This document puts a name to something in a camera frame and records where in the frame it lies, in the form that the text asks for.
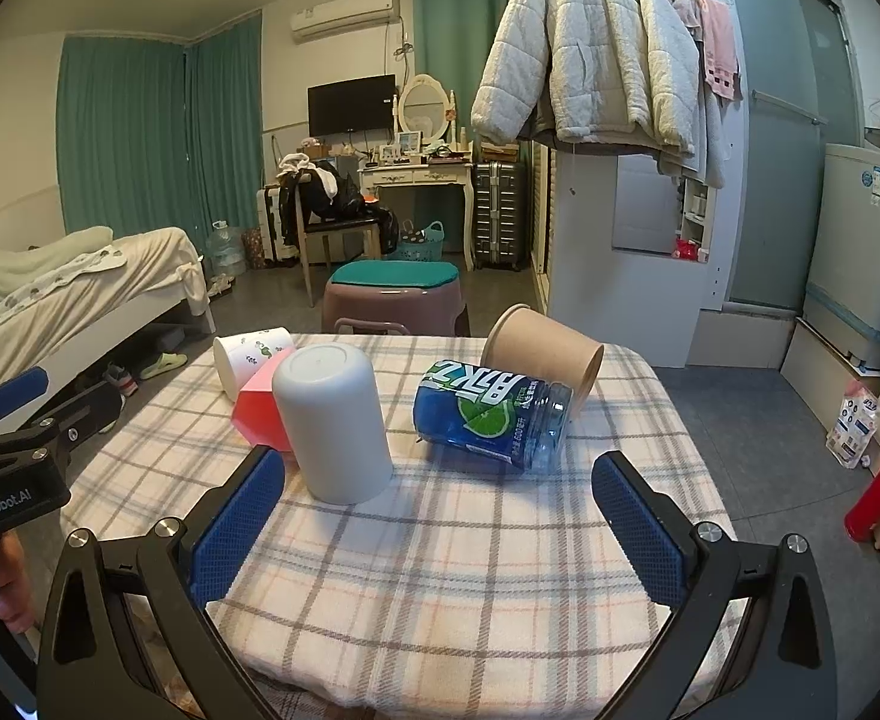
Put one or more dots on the white air conditioner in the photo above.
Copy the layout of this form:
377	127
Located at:
346	15

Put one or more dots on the clear water jug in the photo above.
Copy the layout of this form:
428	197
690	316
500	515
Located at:
226	251

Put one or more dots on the black television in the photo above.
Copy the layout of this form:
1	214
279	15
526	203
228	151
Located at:
350	105

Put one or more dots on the white dressing table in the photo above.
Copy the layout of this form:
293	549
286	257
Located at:
417	176

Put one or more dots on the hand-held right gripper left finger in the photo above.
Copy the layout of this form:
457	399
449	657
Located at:
237	525

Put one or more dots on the leaf-print blanket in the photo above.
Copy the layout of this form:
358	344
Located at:
53	277

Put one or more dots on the white wardrobe cabinet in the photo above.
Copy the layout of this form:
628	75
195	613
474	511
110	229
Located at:
612	292

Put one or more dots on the green slipper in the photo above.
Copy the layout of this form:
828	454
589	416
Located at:
162	365

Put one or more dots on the purple plastic stool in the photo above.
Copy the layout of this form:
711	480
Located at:
399	311
369	325

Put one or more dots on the grey sneaker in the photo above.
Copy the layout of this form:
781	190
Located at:
119	380

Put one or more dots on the pink towel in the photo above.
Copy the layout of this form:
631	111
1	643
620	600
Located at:
721	45

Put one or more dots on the white washing machine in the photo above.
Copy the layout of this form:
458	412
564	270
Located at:
860	255

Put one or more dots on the pink tissue box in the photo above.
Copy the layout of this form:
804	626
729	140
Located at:
256	409

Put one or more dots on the bed with cream sheet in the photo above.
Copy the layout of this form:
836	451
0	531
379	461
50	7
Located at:
72	315

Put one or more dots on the white photo frame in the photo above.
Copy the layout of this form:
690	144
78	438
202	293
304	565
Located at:
408	142

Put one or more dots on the plaid tablecloth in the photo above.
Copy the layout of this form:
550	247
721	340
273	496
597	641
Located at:
447	540

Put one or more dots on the brown paper cup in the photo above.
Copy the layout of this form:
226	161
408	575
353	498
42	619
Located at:
545	356

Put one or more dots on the wooden chair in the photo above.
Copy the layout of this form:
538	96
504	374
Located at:
339	229

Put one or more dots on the teal stool cushion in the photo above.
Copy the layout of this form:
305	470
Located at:
395	275

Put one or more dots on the teal plastic basket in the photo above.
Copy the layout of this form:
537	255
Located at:
419	246

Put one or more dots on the green window curtain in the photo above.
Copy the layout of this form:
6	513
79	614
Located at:
455	30
155	135

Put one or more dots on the blue soda bottle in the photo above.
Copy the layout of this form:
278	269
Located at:
477	412

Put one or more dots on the plain white cup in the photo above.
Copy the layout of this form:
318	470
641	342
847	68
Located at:
331	427

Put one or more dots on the white plastic package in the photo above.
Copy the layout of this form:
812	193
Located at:
854	424

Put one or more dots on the frosted glass door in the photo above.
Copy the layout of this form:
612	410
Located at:
778	165

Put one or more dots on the white oval mirror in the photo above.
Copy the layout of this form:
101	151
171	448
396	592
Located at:
421	109

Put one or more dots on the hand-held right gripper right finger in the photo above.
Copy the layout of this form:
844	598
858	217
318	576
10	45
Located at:
635	525

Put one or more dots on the dark ribbed suitcase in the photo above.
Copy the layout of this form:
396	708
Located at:
498	214

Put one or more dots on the white leaf-print cup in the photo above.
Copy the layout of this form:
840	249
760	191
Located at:
241	360

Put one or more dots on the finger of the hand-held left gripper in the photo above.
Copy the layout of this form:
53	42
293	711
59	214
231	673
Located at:
16	394
87	409

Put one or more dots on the red gift bag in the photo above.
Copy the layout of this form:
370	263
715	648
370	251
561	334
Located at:
254	249

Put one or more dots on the white quilted jacket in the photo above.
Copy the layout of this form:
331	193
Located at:
597	52

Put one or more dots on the pile of clothes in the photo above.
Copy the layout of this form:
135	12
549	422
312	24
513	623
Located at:
327	191

